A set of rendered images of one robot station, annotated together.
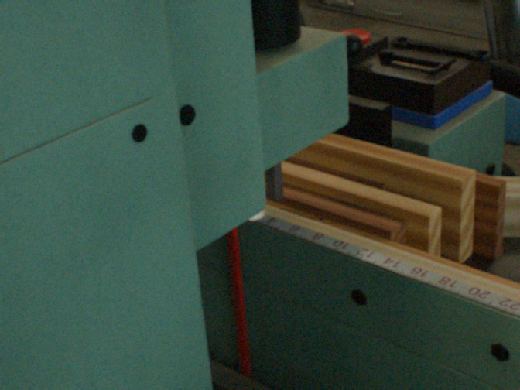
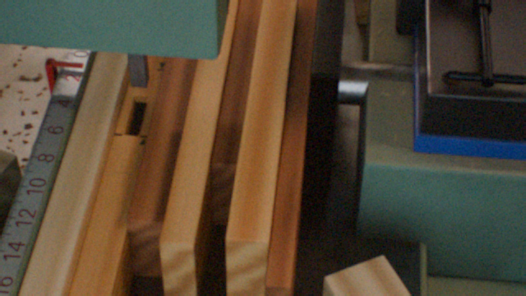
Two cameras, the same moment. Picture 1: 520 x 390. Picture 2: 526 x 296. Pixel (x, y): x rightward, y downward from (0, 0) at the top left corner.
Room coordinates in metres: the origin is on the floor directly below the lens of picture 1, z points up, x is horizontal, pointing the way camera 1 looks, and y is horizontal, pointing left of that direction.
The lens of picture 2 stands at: (0.39, -0.37, 1.33)
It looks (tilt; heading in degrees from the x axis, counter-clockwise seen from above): 47 degrees down; 52
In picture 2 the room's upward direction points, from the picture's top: 1 degrees clockwise
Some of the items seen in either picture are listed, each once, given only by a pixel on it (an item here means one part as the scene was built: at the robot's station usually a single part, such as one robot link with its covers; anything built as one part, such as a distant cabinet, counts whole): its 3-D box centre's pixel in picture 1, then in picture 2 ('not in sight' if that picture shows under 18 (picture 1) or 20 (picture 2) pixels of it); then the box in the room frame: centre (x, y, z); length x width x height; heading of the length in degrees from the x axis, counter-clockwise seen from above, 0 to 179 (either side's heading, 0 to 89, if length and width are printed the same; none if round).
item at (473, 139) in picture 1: (401, 146); (477, 136); (0.73, -0.13, 0.92); 0.15 x 0.13 x 0.09; 47
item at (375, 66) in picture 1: (397, 70); (505, 34); (0.74, -0.13, 0.99); 0.13 x 0.11 x 0.06; 47
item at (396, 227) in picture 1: (295, 218); (177, 120); (0.60, -0.03, 0.92); 0.19 x 0.02 x 0.05; 47
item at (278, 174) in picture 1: (273, 169); (136, 48); (0.58, -0.01, 0.97); 0.01 x 0.01 x 0.05; 47
